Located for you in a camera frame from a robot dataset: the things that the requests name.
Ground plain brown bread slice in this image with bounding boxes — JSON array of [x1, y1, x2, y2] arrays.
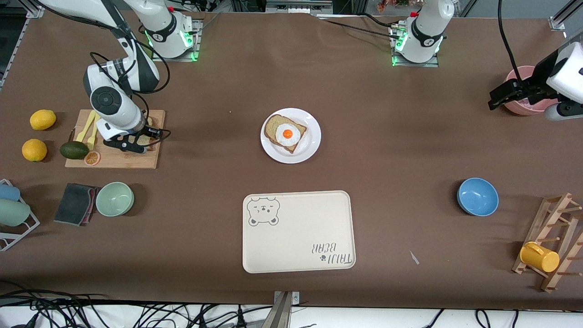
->
[[135, 116, 158, 149]]

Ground fried egg toy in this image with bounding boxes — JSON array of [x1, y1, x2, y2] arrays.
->
[[275, 123, 301, 147]]

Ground white round plate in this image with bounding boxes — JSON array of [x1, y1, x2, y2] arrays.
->
[[261, 108, 322, 164]]

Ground bamboo cutting board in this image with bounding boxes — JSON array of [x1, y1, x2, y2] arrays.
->
[[65, 109, 166, 169]]

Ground pink bowl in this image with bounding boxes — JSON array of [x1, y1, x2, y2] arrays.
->
[[503, 66, 562, 116]]

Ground yellow plastic fork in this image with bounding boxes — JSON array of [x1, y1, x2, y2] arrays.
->
[[87, 116, 102, 151]]

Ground yellow plastic knife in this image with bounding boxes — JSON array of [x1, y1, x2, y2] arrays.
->
[[75, 110, 97, 143]]

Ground dark green avocado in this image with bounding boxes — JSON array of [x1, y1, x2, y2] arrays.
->
[[60, 141, 90, 160]]

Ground mint green bowl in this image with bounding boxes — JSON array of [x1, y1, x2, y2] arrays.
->
[[95, 182, 135, 217]]

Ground grey pink folded cloth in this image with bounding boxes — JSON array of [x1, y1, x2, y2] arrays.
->
[[53, 183, 98, 227]]

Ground yellow lemon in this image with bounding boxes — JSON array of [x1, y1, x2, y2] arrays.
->
[[30, 109, 57, 131], [21, 138, 48, 162]]

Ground blue bowl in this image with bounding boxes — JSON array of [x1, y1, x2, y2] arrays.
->
[[457, 177, 500, 216]]

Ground pale green cup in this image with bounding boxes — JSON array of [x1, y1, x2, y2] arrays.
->
[[0, 199, 31, 227]]

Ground colourful artificial flowers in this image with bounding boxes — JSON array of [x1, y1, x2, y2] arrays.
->
[[377, 0, 413, 12]]

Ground wooden peg rack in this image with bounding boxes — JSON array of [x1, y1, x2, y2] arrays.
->
[[512, 193, 583, 292]]

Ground yellow mug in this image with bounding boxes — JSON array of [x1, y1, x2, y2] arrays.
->
[[520, 242, 560, 273]]

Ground beige bear print tray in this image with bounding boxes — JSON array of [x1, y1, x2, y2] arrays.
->
[[242, 190, 356, 274]]

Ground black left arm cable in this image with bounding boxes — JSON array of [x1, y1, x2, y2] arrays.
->
[[497, 0, 522, 85]]

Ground aluminium frame rail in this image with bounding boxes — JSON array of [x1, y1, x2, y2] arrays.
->
[[549, 0, 583, 31], [20, 0, 46, 19], [266, 0, 334, 14]]

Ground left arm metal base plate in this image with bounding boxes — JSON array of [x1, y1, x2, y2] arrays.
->
[[389, 22, 440, 68]]

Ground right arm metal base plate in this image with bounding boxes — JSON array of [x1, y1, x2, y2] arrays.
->
[[151, 18, 202, 62]]

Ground white wire rack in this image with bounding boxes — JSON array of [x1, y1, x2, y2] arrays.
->
[[0, 179, 41, 251]]

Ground black table cable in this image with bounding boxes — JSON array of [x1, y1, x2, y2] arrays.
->
[[317, 11, 401, 41]]

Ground black cable bundle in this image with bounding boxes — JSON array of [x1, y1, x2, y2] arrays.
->
[[0, 279, 274, 328]]

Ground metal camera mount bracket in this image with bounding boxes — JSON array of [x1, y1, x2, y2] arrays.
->
[[260, 291, 301, 328]]

